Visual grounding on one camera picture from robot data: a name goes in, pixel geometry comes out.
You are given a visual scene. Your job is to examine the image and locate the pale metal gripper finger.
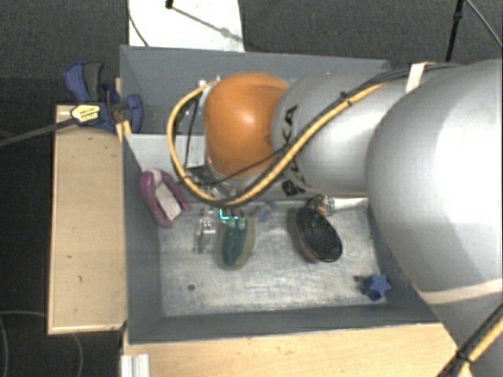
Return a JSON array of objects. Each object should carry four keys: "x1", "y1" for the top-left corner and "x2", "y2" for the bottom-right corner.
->
[{"x1": 193, "y1": 216, "x2": 218, "y2": 254}]

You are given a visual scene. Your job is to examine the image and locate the grey metal bin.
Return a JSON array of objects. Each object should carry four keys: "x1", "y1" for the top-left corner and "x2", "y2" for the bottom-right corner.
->
[{"x1": 119, "y1": 44, "x2": 447, "y2": 346}]

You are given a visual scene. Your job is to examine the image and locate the black oval brush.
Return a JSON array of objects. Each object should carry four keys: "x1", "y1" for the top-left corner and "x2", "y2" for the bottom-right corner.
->
[{"x1": 293, "y1": 205, "x2": 343, "y2": 265}]

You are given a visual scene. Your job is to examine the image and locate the pale wood board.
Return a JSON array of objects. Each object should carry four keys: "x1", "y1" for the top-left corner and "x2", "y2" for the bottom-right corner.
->
[{"x1": 46, "y1": 104, "x2": 127, "y2": 335}]

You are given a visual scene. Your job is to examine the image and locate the blue star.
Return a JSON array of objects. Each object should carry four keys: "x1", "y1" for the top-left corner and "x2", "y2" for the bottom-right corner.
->
[{"x1": 360, "y1": 273, "x2": 393, "y2": 302}]

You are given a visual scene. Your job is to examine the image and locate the white handled brush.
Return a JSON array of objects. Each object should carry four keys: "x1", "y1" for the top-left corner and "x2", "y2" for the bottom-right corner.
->
[{"x1": 308, "y1": 194, "x2": 369, "y2": 216}]

